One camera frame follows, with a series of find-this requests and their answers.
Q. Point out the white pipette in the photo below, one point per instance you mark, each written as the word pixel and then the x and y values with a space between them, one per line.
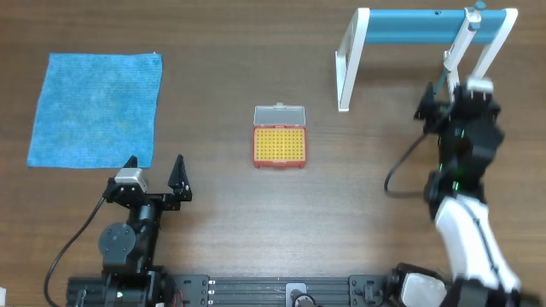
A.
pixel 462 42

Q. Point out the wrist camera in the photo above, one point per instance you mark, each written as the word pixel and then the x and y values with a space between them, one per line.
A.
pixel 480 84
pixel 130 177

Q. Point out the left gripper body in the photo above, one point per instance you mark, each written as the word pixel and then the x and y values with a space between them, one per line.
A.
pixel 132 199

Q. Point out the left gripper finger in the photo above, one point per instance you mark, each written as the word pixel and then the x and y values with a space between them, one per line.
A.
pixel 132 163
pixel 180 179

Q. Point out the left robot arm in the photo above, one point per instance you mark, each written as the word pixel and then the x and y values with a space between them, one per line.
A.
pixel 117 245

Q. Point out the red and yellow tip box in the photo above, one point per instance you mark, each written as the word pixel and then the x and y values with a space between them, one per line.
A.
pixel 279 145

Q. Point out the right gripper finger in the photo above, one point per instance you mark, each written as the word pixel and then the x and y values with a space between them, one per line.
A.
pixel 426 106

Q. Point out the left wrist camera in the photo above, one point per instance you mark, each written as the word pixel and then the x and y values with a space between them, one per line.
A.
pixel 130 177

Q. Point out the blue cloth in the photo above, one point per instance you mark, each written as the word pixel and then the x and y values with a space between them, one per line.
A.
pixel 94 106

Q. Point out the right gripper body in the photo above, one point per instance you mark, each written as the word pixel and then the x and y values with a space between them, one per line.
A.
pixel 473 111

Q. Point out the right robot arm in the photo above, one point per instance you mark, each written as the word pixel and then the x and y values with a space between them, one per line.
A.
pixel 465 243

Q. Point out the mounting rail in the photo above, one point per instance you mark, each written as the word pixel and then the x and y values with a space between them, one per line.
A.
pixel 256 291

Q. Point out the white and blue stand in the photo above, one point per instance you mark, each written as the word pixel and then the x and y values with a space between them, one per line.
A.
pixel 409 27

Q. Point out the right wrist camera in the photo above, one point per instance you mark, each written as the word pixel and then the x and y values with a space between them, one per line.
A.
pixel 480 84

